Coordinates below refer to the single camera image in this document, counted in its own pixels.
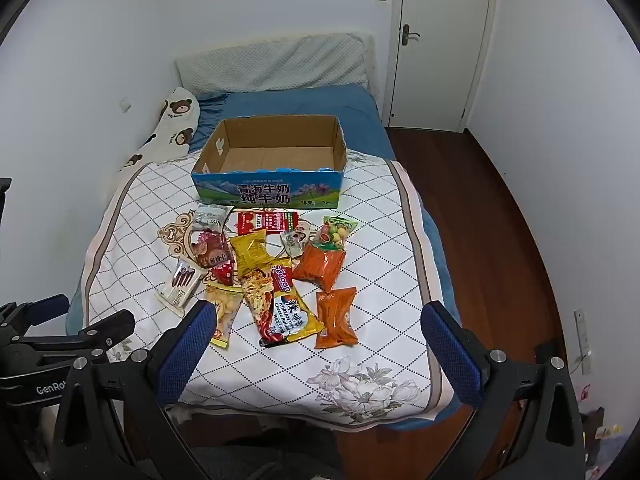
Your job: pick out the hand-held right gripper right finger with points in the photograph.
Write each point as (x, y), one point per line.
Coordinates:
(450, 350)

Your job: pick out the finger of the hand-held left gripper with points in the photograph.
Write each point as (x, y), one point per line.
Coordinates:
(47, 305)
(107, 329)

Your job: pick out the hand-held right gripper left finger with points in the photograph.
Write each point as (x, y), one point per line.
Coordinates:
(187, 355)

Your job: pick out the brown pastry packet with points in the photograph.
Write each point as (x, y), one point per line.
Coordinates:
(212, 250)

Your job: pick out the green candy packet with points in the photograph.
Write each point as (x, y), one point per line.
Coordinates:
(336, 234)

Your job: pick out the printed cardboard box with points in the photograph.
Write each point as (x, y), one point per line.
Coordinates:
(270, 192)

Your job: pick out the clear yellow puff packet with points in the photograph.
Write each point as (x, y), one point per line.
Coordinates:
(226, 310)

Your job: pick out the white chocolate stick packet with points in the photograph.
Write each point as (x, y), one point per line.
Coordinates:
(177, 287)

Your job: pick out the small red snack packet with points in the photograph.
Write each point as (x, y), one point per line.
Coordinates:
(222, 274)

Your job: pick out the large yellow noodle packet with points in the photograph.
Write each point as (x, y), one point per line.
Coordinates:
(285, 310)

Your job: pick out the checked floral quilt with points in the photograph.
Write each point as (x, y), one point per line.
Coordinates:
(380, 260)

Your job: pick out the orange snack packet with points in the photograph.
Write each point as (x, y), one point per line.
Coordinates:
(336, 320)
(320, 267)

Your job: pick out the yellow snack packet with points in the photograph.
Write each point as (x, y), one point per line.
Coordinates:
(250, 252)

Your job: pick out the grey white snack packet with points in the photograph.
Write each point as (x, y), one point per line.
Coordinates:
(210, 217)

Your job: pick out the flat red sauce packet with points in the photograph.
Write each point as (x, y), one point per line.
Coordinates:
(265, 221)

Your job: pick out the small white snack packet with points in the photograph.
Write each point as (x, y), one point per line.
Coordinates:
(295, 240)

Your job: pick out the bear print pillow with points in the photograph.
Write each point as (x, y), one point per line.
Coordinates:
(172, 120)

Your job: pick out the blue bed sheet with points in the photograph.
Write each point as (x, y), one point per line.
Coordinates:
(300, 102)

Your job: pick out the white door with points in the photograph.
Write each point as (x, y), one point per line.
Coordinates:
(442, 45)

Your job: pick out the grey white pillow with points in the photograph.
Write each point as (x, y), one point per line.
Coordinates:
(275, 62)

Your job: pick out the white wall outlet strip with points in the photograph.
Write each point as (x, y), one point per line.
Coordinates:
(581, 335)

